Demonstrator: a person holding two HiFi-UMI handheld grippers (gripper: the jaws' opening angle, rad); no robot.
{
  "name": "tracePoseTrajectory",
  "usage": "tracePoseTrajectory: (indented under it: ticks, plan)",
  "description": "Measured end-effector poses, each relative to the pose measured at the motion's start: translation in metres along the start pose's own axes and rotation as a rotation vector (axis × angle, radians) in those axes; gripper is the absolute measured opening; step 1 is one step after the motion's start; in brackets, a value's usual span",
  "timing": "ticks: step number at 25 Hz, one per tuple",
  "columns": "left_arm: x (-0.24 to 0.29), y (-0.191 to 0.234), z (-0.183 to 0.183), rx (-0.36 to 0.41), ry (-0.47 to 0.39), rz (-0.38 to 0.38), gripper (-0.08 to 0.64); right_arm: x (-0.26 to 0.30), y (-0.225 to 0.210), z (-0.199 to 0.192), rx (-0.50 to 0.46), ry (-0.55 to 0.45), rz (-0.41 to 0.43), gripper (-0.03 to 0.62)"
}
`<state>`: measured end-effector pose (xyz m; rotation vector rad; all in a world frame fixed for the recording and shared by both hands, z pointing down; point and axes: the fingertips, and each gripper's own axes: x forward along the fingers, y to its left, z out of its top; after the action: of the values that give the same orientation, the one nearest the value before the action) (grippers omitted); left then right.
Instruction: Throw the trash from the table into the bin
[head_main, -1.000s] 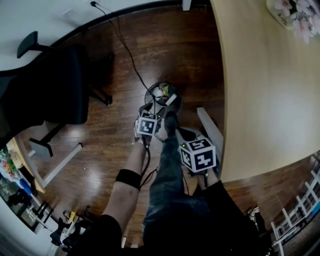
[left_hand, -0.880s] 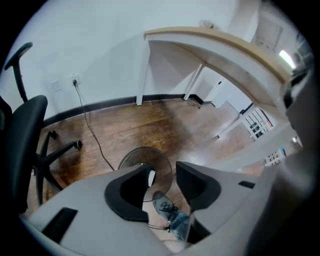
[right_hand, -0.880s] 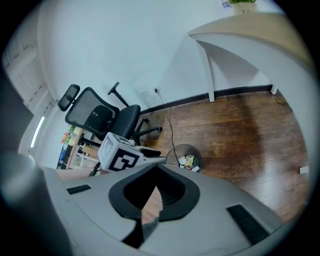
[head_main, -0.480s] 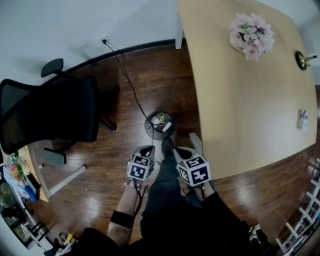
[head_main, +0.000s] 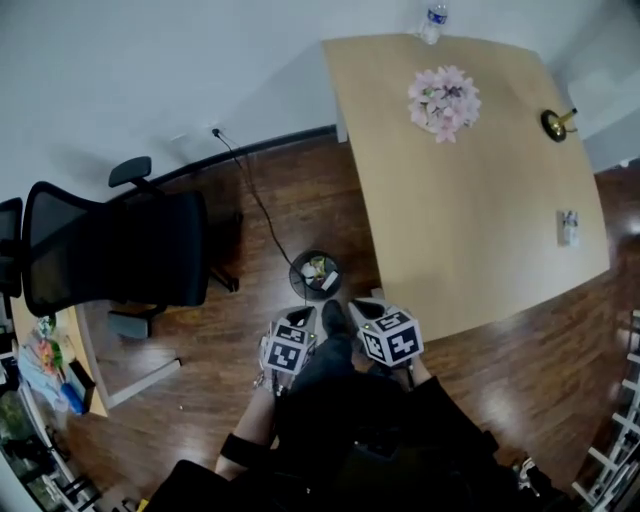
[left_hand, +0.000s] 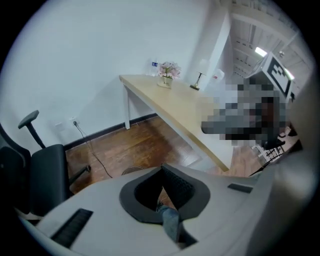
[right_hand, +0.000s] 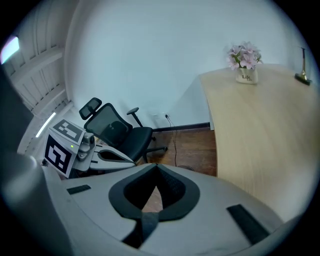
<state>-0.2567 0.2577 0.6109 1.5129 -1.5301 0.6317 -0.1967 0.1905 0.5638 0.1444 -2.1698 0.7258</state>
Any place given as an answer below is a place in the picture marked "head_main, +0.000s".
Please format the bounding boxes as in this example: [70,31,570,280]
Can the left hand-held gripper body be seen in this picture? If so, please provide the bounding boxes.
[258,323,320,376]

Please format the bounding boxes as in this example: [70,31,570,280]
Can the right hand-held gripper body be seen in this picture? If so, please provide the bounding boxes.
[358,308,426,370]

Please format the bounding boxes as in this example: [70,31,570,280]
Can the black round trash bin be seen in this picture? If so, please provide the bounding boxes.
[288,248,342,301]

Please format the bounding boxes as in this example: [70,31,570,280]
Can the small milk carton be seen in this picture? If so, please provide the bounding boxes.
[557,209,581,247]

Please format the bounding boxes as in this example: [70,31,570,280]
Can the person's left forearm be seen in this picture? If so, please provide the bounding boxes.
[214,384,281,481]

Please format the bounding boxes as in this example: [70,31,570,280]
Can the person's right forearm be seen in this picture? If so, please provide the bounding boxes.
[405,360,437,392]

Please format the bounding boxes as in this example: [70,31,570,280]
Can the beige wooden table edge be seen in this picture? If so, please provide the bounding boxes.
[321,33,612,344]

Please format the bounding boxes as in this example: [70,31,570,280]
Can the person's black top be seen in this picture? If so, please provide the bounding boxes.
[144,369,566,512]

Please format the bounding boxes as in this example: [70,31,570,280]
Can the black office chair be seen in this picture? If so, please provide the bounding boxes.
[0,155,245,321]

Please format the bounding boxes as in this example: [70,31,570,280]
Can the white shoe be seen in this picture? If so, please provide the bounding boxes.
[514,457,537,497]

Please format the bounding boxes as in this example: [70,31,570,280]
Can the small white-legged desk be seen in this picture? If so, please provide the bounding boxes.
[9,294,182,419]

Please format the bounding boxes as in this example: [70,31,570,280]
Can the black trouser legs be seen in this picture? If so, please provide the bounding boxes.
[524,462,581,512]

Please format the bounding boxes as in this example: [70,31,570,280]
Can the pink flowers in white pot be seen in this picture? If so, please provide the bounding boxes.
[407,64,483,145]

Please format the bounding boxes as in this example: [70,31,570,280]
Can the white shelf rack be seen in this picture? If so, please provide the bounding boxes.
[572,309,640,507]

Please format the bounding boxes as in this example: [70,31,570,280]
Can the pile of colourful desk clutter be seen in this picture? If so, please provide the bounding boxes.
[14,314,96,416]

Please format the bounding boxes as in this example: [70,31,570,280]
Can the white shade brass table lamp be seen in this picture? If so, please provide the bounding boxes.
[539,106,580,145]

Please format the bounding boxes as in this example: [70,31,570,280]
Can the clear plastic water bottle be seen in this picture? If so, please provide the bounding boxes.
[418,0,450,46]

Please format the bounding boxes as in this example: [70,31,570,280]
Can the silver bracelet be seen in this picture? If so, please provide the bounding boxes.
[252,372,281,397]

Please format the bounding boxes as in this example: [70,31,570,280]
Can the black power cable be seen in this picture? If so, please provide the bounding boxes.
[212,128,297,271]

